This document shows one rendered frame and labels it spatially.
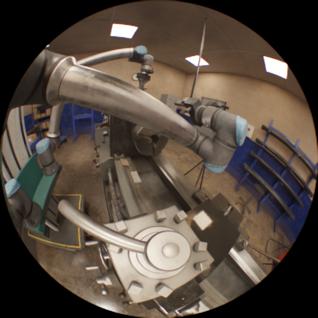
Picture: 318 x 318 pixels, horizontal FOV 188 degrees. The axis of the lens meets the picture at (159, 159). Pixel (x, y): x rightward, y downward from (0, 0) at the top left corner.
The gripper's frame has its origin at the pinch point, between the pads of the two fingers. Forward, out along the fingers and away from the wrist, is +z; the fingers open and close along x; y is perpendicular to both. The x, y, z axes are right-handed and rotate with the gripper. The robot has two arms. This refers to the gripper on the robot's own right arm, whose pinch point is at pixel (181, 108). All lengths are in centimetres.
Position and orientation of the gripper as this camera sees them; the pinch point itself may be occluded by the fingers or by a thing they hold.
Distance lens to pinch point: 53.3
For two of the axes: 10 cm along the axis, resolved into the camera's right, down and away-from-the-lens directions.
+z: -4.7, -5.5, 7.0
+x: 5.2, 4.7, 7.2
